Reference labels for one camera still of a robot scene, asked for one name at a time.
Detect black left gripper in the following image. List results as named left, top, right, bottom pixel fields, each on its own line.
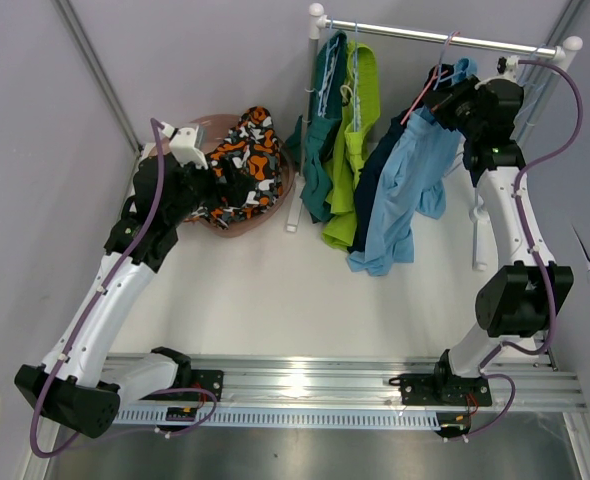
left=166, top=154, right=254, bottom=226

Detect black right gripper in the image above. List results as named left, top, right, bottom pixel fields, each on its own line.
left=421, top=76, right=484, bottom=141

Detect orange camouflage shorts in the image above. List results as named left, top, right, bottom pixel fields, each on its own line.
left=186, top=106, right=292, bottom=237

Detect blue wire hanger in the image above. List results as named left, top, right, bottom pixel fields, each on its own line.
left=444, top=43, right=551, bottom=176

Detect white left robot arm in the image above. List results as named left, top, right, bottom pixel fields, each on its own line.
left=14, top=154, right=252, bottom=438

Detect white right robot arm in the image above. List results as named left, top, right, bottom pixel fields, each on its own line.
left=401, top=75, right=574, bottom=406

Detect navy blue shorts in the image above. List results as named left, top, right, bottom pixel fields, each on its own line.
left=347, top=64, right=451, bottom=254

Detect teal green shorts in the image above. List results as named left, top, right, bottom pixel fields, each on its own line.
left=286, top=31, right=347, bottom=223

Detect light blue shorts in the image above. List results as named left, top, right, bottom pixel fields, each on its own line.
left=347, top=57, right=479, bottom=277

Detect lime green shorts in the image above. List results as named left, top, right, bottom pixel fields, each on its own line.
left=322, top=40, right=381, bottom=251

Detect blue hanger under teal shorts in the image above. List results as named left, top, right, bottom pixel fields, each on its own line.
left=315, top=35, right=338, bottom=117

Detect pink translucent plastic basin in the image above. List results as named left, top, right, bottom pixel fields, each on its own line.
left=144, top=113, right=299, bottom=240

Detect silver clothes rack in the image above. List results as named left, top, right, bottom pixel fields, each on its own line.
left=285, top=1, right=589, bottom=272

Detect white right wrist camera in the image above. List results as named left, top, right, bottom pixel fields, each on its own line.
left=496, top=55, right=520, bottom=83

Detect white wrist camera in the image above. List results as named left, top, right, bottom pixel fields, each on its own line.
left=161, top=122, right=208, bottom=169
left=496, top=55, right=520, bottom=83

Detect pink wire hanger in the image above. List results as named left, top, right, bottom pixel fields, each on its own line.
left=400, top=30, right=460, bottom=126

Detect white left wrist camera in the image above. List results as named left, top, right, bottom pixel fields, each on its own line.
left=161, top=122, right=208, bottom=169

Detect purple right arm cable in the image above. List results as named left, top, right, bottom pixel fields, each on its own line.
left=447, top=58, right=585, bottom=446

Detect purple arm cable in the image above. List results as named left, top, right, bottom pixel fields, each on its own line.
left=28, top=115, right=219, bottom=460
left=447, top=58, right=585, bottom=446

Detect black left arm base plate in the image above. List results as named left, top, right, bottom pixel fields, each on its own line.
left=176, top=369, right=224, bottom=402

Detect aluminium mounting rail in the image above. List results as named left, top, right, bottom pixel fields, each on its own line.
left=115, top=355, right=587, bottom=430

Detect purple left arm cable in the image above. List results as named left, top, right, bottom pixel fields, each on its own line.
left=28, top=115, right=219, bottom=460

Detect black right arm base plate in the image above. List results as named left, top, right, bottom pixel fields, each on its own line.
left=388, top=374, right=492, bottom=407

